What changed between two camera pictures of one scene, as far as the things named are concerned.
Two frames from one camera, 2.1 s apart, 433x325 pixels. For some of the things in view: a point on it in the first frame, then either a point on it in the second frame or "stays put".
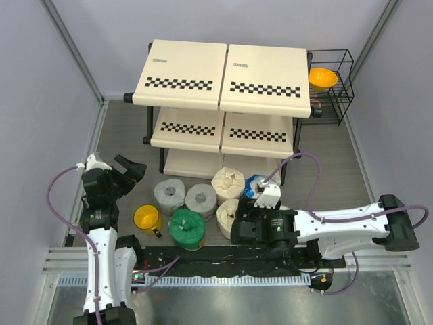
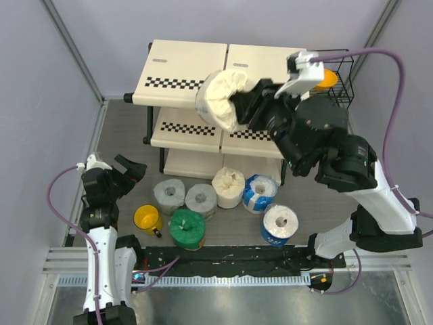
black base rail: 217,261 stays put
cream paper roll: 228,183 stays put
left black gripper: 134,173 stays put
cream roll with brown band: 226,213 -> 213,102
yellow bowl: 321,78 stays put
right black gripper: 247,206 -> 247,102
